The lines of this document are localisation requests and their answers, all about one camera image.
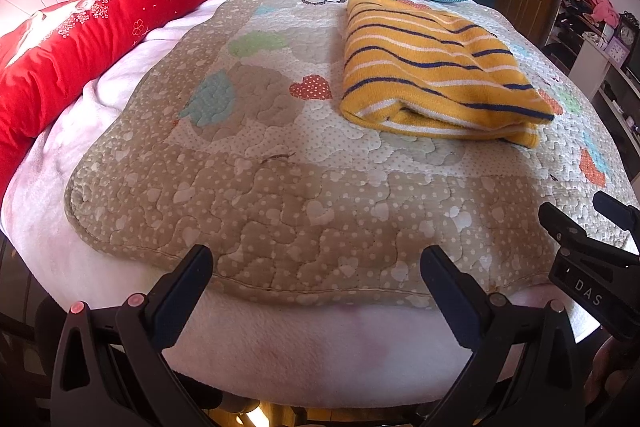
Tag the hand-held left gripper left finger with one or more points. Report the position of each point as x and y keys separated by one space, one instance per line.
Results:
x=187 y=287

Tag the yellow striped knit sweater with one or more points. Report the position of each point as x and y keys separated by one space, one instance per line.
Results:
x=425 y=72

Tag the purple alarm clock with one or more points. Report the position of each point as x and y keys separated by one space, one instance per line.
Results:
x=618 y=52

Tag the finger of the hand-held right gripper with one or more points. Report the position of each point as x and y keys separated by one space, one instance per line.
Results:
x=570 y=232
x=620 y=212

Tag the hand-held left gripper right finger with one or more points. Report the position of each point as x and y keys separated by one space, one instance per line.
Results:
x=445 y=292

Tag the white shelf unit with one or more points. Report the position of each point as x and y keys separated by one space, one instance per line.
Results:
x=595 y=62

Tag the person's right hand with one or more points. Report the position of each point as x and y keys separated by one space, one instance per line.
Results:
x=622 y=367

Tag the beige quilted heart bedspread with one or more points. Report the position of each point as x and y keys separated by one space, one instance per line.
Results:
x=300 y=187

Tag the red snowflake duvet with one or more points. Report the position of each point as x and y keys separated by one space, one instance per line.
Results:
x=75 y=47

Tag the pink clothes pile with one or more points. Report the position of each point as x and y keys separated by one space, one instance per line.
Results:
x=602 y=4

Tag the black table clock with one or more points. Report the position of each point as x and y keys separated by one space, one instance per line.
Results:
x=629 y=29

